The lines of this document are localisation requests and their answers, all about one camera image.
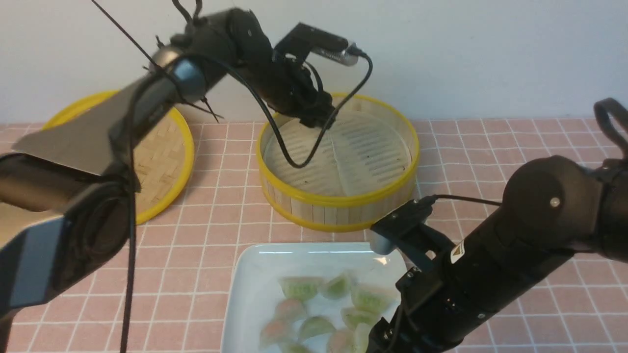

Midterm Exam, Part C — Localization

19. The white square plate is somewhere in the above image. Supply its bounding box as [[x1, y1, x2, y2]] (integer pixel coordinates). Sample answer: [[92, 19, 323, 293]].
[[220, 243, 406, 353]]

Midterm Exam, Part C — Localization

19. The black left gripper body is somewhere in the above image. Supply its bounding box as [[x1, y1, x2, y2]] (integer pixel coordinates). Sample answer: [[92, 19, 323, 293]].
[[250, 47, 335, 128]]

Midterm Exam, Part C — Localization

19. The green dumpling bottom left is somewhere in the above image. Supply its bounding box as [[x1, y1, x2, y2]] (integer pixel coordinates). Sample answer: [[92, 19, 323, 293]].
[[279, 342, 312, 353]]

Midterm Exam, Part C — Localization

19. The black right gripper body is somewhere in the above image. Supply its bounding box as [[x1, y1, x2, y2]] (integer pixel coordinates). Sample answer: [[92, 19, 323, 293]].
[[367, 235, 555, 353]]

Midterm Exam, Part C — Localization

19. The green dumpling centre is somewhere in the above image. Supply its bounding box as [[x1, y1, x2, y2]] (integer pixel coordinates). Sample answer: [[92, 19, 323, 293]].
[[297, 316, 336, 342]]

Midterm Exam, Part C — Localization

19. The green dumpling right middle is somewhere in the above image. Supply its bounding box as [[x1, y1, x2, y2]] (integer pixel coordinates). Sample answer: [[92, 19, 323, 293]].
[[340, 307, 381, 331]]

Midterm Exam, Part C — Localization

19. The pink dumpling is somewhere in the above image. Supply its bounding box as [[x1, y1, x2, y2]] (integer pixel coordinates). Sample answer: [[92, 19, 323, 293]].
[[259, 319, 295, 350], [274, 299, 308, 323], [327, 329, 354, 353]]

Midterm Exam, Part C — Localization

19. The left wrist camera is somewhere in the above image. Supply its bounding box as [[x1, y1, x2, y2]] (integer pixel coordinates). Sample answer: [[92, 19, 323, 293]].
[[274, 23, 360, 67]]

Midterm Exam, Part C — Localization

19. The bamboo steamer lid yellow rim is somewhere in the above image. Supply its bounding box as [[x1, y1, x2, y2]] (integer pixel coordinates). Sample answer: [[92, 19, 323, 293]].
[[43, 90, 195, 226]]

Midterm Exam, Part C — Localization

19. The green dumpling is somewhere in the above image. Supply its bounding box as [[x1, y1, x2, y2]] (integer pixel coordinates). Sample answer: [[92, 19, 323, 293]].
[[340, 307, 381, 331], [279, 277, 323, 302], [351, 285, 397, 314], [297, 316, 336, 342], [279, 342, 312, 353], [318, 272, 353, 300]]

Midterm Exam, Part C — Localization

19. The white mesh steamer liner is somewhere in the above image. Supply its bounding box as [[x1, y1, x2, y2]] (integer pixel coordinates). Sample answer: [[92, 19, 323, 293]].
[[261, 109, 417, 197]]

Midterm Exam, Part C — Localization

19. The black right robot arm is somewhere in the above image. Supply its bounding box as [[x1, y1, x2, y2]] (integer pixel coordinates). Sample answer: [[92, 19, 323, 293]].
[[366, 98, 628, 353]]

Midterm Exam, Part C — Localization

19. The green dumpling top middle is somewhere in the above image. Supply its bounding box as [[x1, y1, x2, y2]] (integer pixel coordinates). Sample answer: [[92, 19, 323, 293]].
[[318, 272, 353, 300]]

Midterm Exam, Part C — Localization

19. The white steamed dumpling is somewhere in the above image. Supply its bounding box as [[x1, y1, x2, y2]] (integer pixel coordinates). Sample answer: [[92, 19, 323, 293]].
[[353, 323, 372, 353]]

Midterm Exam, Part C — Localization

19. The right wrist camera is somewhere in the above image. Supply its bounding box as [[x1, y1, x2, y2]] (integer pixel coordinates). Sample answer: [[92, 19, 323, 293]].
[[368, 196, 454, 271]]

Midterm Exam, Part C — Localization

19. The bamboo steamer basket yellow rim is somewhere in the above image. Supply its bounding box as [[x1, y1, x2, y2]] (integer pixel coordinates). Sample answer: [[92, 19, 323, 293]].
[[255, 95, 421, 232]]

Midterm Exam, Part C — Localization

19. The green dumpling top right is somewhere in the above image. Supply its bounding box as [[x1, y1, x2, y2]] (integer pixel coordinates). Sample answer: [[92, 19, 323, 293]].
[[351, 285, 397, 314]]

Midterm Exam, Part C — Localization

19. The green dumpling top left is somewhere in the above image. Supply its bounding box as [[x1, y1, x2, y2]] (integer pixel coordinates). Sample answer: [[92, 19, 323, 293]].
[[279, 277, 323, 302]]

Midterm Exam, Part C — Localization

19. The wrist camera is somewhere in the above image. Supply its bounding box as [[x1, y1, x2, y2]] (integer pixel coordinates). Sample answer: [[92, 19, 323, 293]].
[[368, 196, 454, 271], [274, 23, 360, 67]]

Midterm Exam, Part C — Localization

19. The pink dumpling upper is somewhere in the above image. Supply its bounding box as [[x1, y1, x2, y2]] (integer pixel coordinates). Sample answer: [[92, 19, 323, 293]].
[[274, 299, 308, 323]]

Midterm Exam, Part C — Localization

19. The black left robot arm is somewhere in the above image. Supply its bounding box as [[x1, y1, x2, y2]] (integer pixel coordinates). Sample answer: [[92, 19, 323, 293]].
[[1, 7, 334, 318]]

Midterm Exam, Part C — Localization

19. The pink dumpling lower left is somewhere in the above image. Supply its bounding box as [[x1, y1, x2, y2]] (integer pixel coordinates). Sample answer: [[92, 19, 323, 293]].
[[259, 319, 295, 350]]

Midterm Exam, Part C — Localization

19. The pink dumpling bottom centre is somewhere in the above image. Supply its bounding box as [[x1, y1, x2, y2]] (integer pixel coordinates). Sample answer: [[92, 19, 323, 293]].
[[327, 329, 354, 353]]

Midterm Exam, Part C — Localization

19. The black right camera cable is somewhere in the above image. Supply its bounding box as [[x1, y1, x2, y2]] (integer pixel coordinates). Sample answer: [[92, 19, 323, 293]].
[[417, 194, 503, 207]]

